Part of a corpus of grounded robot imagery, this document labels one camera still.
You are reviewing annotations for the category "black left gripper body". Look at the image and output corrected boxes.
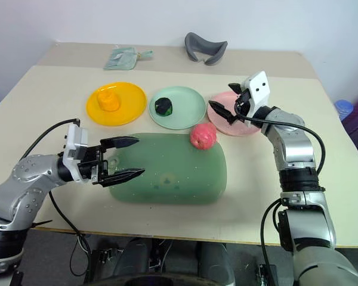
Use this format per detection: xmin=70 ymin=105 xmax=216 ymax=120
xmin=77 ymin=144 xmax=109 ymax=186

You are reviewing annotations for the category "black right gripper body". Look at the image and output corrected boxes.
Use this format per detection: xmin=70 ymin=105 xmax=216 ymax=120
xmin=234 ymin=88 xmax=253 ymax=117

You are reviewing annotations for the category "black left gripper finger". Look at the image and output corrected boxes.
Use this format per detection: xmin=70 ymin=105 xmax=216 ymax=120
xmin=98 ymin=168 xmax=146 ymax=188
xmin=100 ymin=136 xmax=140 ymax=150

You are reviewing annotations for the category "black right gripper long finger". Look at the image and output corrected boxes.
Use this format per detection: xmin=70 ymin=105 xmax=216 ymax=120
xmin=208 ymin=101 xmax=237 ymax=125

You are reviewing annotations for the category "pink plate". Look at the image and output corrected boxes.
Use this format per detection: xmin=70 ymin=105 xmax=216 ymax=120
xmin=207 ymin=91 xmax=261 ymax=137

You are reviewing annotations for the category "yellow plate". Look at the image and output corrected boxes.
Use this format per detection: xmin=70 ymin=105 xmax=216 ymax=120
xmin=86 ymin=82 xmax=147 ymax=127

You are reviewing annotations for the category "yellow toy item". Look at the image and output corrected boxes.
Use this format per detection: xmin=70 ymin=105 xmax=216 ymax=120
xmin=95 ymin=91 xmax=121 ymax=111

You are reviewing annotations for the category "green plate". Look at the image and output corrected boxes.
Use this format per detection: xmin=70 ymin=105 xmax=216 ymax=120
xmin=148 ymin=86 xmax=206 ymax=130

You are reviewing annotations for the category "dark green toy item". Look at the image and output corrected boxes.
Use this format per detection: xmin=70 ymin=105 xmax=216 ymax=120
xmin=153 ymin=97 xmax=174 ymax=117

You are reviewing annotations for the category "pink toy apple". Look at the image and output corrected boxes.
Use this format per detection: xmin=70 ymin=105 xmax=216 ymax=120
xmin=190 ymin=123 xmax=218 ymax=150

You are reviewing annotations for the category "grey curved foam pad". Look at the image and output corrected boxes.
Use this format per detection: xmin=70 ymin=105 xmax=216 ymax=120
xmin=184 ymin=32 xmax=229 ymax=66

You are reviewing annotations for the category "green translucent cutting board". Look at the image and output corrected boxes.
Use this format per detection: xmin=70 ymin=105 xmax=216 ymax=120
xmin=103 ymin=132 xmax=229 ymax=206

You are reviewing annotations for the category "green plastic packet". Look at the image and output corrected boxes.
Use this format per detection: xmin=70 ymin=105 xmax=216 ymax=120
xmin=103 ymin=47 xmax=154 ymax=71

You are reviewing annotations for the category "blue water bottle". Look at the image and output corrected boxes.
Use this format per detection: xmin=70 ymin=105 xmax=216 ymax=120
xmin=334 ymin=99 xmax=354 ymax=122

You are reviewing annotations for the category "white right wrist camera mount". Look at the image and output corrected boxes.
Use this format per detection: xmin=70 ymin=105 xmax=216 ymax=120
xmin=243 ymin=71 xmax=271 ymax=129

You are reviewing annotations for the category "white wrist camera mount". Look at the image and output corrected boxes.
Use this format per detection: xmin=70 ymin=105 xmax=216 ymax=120
xmin=61 ymin=124 xmax=90 ymax=182
xmin=243 ymin=71 xmax=271 ymax=129

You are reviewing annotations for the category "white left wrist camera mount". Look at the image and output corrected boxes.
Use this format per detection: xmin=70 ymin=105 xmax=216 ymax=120
xmin=61 ymin=124 xmax=90 ymax=182

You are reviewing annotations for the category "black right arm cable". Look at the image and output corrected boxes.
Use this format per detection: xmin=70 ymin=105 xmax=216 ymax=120
xmin=234 ymin=101 xmax=326 ymax=176

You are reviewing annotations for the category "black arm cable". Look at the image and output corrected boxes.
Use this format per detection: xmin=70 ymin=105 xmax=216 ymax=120
xmin=18 ymin=119 xmax=92 ymax=278
xmin=234 ymin=101 xmax=326 ymax=176

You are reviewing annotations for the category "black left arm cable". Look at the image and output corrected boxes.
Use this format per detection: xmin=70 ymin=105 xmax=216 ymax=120
xmin=18 ymin=119 xmax=92 ymax=278

